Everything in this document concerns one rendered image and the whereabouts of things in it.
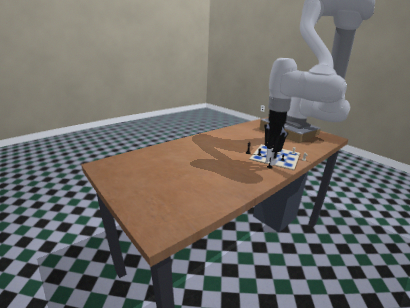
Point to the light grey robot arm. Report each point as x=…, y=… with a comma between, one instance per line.
x=320, y=85

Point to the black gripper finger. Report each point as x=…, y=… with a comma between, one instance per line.
x=277, y=148
x=269, y=140

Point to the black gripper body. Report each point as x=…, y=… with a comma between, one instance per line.
x=279, y=118

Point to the blue and white chessboard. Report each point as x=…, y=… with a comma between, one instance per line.
x=289, y=162

